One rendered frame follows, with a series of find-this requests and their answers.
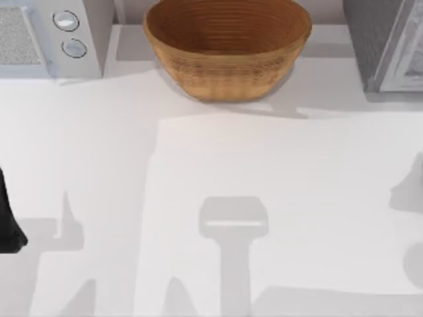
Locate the brown woven basket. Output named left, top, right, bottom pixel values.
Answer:
left=142, top=0, right=313, bottom=103

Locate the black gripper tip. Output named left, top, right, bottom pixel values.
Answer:
left=0, top=168, right=29, bottom=255

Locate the pale microwave oven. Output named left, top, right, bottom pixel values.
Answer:
left=0, top=0, right=116, bottom=80

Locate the round microwave knob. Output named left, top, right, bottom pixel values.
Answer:
left=52, top=10, right=81, bottom=32
left=60, top=37, right=89, bottom=59

